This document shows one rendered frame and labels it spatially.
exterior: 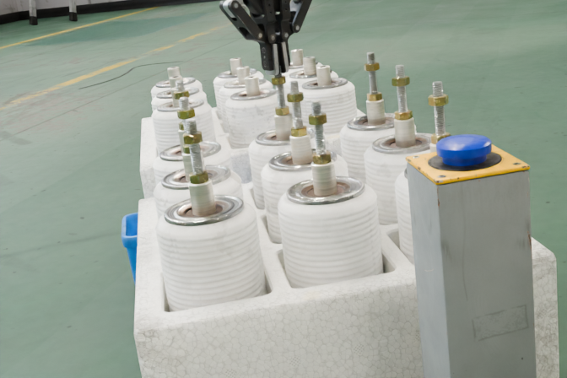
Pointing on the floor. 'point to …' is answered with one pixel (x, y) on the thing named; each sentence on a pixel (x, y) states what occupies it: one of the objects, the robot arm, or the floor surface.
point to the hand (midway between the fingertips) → (275, 57)
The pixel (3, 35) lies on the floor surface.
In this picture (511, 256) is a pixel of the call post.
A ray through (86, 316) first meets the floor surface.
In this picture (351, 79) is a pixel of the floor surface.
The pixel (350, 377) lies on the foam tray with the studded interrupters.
